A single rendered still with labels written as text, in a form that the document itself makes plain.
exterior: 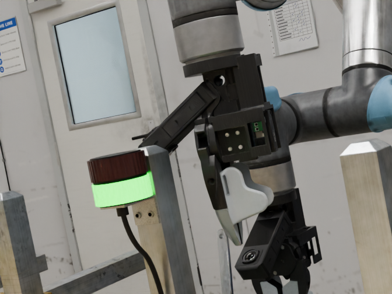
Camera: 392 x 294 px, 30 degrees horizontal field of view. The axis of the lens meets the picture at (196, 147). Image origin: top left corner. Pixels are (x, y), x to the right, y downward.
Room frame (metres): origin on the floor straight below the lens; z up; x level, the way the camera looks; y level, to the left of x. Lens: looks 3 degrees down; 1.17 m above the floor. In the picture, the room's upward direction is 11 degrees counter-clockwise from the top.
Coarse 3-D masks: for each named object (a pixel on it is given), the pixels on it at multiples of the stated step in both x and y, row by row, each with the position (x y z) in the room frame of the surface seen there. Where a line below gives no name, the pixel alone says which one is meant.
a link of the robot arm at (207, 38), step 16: (224, 16) 0.80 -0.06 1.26; (176, 32) 0.82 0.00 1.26; (192, 32) 0.80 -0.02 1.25; (208, 32) 0.79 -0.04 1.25; (224, 32) 0.80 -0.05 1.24; (240, 32) 0.82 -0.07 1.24; (192, 48) 0.80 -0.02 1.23; (208, 48) 0.79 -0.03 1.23; (224, 48) 0.79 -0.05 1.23; (240, 48) 0.81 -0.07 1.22
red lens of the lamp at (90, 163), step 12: (120, 156) 0.72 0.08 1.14; (132, 156) 0.73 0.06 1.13; (144, 156) 0.75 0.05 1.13; (96, 168) 0.73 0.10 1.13; (108, 168) 0.72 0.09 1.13; (120, 168) 0.72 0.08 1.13; (132, 168) 0.73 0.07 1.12; (144, 168) 0.74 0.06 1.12; (96, 180) 0.73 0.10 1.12; (108, 180) 0.72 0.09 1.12
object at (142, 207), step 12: (108, 156) 0.73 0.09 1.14; (120, 180) 0.72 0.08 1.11; (120, 204) 0.73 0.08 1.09; (132, 204) 0.74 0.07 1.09; (144, 204) 0.77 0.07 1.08; (156, 204) 0.77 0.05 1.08; (144, 216) 0.78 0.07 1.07; (156, 216) 0.77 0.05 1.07; (132, 240) 0.75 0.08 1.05; (144, 252) 0.76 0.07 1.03; (156, 276) 0.76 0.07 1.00
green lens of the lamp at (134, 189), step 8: (144, 176) 0.74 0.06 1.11; (104, 184) 0.73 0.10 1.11; (112, 184) 0.72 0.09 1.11; (120, 184) 0.72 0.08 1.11; (128, 184) 0.72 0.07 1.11; (136, 184) 0.73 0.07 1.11; (144, 184) 0.74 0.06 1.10; (96, 192) 0.73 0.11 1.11; (104, 192) 0.73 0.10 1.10; (112, 192) 0.72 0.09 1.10; (120, 192) 0.72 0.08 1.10; (128, 192) 0.72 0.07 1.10; (136, 192) 0.73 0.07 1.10; (144, 192) 0.73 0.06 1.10; (152, 192) 0.75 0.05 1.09; (96, 200) 0.74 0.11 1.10; (104, 200) 0.73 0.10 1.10; (112, 200) 0.72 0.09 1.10; (120, 200) 0.72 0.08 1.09; (128, 200) 0.72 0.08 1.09; (136, 200) 0.73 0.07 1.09
